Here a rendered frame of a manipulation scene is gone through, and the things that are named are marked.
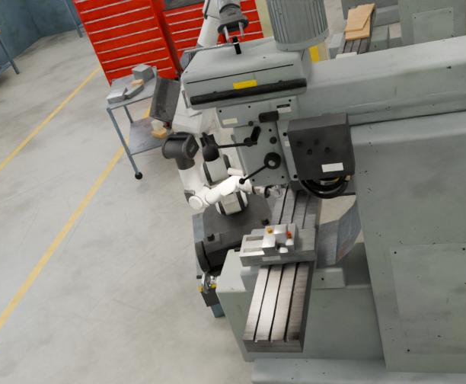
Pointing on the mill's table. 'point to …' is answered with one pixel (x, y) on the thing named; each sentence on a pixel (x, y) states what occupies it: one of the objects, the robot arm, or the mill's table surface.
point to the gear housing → (285, 109)
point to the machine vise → (293, 250)
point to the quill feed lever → (272, 160)
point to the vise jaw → (269, 241)
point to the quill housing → (253, 156)
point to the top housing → (244, 71)
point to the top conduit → (249, 91)
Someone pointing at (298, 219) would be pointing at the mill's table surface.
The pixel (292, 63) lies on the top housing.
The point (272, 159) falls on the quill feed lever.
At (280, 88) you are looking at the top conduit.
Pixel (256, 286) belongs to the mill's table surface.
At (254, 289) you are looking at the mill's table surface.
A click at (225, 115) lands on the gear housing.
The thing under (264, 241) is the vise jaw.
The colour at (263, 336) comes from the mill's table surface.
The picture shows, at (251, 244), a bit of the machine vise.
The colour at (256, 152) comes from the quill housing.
